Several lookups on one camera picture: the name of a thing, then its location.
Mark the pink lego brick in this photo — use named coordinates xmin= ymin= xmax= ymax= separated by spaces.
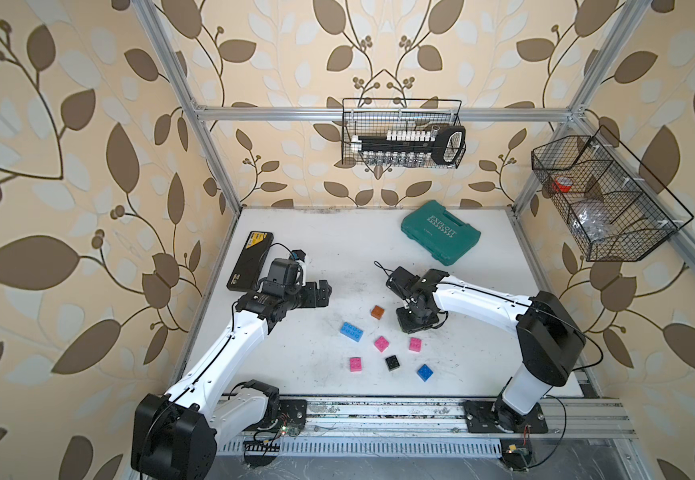
xmin=373 ymin=336 xmax=389 ymax=352
xmin=349 ymin=357 xmax=363 ymax=373
xmin=409 ymin=338 xmax=423 ymax=353

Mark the light blue long lego brick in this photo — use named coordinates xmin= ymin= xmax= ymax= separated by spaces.
xmin=340 ymin=322 xmax=363 ymax=342

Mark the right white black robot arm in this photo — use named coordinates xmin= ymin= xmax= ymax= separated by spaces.
xmin=383 ymin=267 xmax=587 ymax=433

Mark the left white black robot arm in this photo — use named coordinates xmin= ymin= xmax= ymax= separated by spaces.
xmin=131 ymin=280 xmax=333 ymax=479

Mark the orange lego brick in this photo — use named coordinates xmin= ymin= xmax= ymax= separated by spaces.
xmin=371 ymin=306 xmax=385 ymax=320

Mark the black lego brick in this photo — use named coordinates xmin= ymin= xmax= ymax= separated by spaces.
xmin=385 ymin=355 xmax=401 ymax=371

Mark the dark blue lego brick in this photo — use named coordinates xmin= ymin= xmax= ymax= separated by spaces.
xmin=417 ymin=364 xmax=433 ymax=382

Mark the black flat box yellow label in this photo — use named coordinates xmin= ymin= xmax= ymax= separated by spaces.
xmin=227 ymin=231 xmax=275 ymax=292

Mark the green plastic tool case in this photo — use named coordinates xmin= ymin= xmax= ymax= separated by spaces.
xmin=401 ymin=200 xmax=481 ymax=266

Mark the left circuit board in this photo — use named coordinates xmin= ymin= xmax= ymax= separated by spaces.
xmin=243 ymin=439 xmax=284 ymax=457

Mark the circuit board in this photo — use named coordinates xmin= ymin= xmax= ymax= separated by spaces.
xmin=499 ymin=439 xmax=533 ymax=472
xmin=243 ymin=439 xmax=284 ymax=457

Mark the black socket holder tool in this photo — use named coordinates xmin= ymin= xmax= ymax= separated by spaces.
xmin=347 ymin=125 xmax=467 ymax=169

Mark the right circuit board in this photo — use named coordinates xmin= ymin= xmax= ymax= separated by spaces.
xmin=499 ymin=439 xmax=533 ymax=472

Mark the red tape roll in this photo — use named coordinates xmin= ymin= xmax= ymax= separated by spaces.
xmin=547 ymin=175 xmax=575 ymax=195

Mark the clear plastic bag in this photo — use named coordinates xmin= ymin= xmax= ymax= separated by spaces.
xmin=569 ymin=199 xmax=613 ymax=242

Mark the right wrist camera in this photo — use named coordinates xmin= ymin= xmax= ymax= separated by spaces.
xmin=385 ymin=267 xmax=419 ymax=299

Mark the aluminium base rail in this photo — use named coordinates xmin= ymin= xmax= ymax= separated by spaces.
xmin=136 ymin=394 xmax=637 ymax=442

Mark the back black wire basket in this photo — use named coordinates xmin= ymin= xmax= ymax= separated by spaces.
xmin=341 ymin=97 xmax=467 ymax=169

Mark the black wire basket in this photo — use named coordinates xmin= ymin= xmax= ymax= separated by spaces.
xmin=531 ymin=125 xmax=695 ymax=262
xmin=341 ymin=97 xmax=467 ymax=169

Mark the right black wire basket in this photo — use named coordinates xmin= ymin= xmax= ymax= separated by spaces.
xmin=531 ymin=125 xmax=695 ymax=262

